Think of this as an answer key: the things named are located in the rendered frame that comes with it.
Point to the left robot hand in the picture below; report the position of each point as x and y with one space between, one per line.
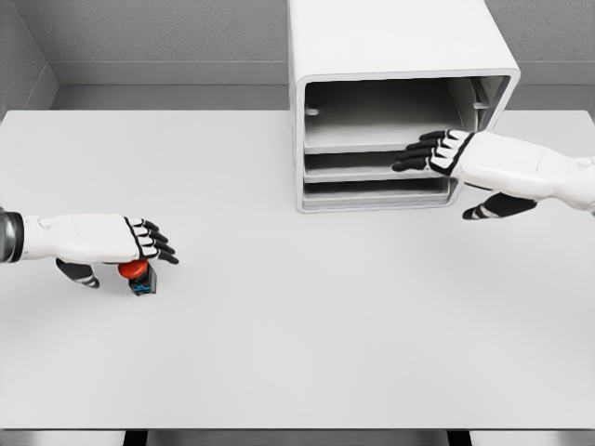
100 237

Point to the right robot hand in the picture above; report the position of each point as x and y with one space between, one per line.
493 162

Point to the red button black load switch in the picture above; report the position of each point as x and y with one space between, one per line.
139 276

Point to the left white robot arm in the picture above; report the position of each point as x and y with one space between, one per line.
32 237

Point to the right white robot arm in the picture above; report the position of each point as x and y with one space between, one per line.
576 181

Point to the white tabletop storage cabinet shell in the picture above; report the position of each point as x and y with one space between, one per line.
390 37

